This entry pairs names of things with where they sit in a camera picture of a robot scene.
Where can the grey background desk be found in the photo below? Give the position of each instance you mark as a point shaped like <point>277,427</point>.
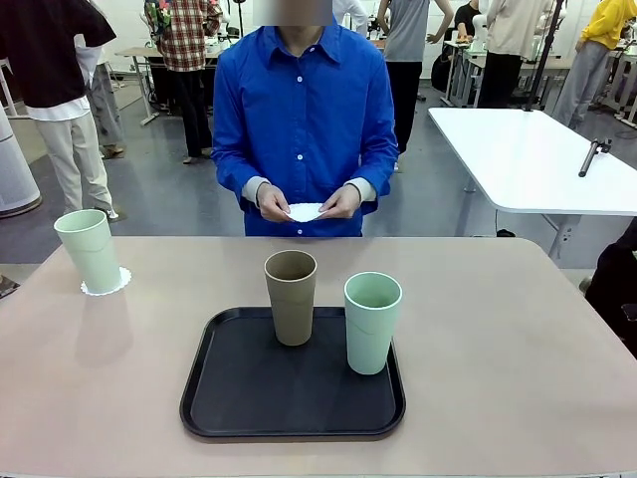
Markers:
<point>557,61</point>

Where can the black tripod pole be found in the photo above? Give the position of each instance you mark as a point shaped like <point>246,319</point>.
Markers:
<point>545,55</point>

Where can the person in black shirt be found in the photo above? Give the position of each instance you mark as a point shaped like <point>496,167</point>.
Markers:
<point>464,20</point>

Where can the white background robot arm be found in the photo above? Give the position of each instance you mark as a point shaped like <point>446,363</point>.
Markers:
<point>480,35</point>

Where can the mint green cup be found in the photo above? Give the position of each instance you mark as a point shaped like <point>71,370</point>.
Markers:
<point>368,338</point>

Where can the black bag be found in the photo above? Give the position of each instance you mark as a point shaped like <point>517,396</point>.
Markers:
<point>440,70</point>

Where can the person's left forearm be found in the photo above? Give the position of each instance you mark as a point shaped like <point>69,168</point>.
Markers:
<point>373,179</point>

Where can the person in black tee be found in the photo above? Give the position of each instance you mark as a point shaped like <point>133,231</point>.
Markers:
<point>45,50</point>

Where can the black plastic tray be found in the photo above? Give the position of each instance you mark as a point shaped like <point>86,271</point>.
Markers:
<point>278,398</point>

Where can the person in grey trousers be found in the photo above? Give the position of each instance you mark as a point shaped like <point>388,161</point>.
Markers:
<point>104,109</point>

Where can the pale green cup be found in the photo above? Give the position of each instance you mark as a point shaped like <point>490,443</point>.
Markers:
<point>89,254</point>

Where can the white table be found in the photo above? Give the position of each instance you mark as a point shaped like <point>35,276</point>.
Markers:
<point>537,159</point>

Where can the person in beige top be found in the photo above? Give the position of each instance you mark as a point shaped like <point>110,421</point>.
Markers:
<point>512,25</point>

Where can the person in grey shirt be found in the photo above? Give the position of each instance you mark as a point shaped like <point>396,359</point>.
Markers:
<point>405,30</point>

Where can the person's right hand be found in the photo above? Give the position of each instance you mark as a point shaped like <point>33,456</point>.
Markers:
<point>271,201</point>

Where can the person in yellow hoodie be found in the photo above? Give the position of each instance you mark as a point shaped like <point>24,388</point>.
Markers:
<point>609,25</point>

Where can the black metal rod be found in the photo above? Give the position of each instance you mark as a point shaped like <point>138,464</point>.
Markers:
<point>589,159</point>

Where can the brown cup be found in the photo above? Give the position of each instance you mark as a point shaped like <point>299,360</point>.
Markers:
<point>291,309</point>

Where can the white paper doily coaster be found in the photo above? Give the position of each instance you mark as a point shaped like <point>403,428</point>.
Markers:
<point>303,213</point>
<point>125,280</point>

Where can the person in blue shirt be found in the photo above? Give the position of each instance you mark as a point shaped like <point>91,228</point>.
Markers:
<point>298,114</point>

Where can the person in plaid shirt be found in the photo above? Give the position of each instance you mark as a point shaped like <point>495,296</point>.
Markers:
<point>184,45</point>

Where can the seated person in black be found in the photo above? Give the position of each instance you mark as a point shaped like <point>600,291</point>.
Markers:
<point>614,284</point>

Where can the white cylindrical air purifier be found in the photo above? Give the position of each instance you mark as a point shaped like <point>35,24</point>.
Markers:
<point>15,174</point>

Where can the person's left hand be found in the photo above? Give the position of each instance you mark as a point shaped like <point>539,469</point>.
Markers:
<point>343,204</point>

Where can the person's right forearm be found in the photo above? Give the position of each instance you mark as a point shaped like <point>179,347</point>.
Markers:
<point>239,184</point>

